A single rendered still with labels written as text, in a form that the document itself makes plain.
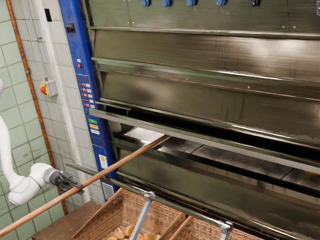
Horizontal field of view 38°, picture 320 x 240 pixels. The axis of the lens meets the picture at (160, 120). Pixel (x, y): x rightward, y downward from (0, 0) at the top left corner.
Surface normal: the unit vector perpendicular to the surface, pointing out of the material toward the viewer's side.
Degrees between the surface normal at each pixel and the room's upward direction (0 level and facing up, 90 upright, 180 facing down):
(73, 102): 90
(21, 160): 90
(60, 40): 90
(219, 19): 90
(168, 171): 70
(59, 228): 0
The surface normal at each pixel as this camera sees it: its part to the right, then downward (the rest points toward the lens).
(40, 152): 0.70, 0.16
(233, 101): -0.70, 0.04
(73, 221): -0.15, -0.92
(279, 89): -0.69, 0.37
